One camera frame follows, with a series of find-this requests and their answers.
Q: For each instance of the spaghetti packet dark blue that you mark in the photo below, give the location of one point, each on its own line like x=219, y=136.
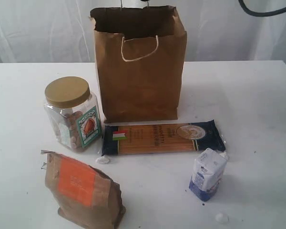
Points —
x=161, y=138

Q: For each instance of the brown paper shopping bag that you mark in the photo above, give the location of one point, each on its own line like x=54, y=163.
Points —
x=139, y=55

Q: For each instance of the nut jar with gold lid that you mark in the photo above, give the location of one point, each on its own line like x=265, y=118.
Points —
x=73, y=112

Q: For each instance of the small white crumpled scrap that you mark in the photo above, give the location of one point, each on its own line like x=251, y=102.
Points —
x=103, y=160

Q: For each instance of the white and blue carton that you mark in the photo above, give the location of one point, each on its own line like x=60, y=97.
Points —
x=207, y=173

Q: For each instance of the brown pouch with orange label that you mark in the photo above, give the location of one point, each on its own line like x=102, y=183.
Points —
x=86, y=196

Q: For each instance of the white scrap near front edge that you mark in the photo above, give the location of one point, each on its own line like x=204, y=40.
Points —
x=222, y=218

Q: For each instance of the white fabric backdrop curtain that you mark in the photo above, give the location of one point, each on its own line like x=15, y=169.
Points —
x=61, y=30

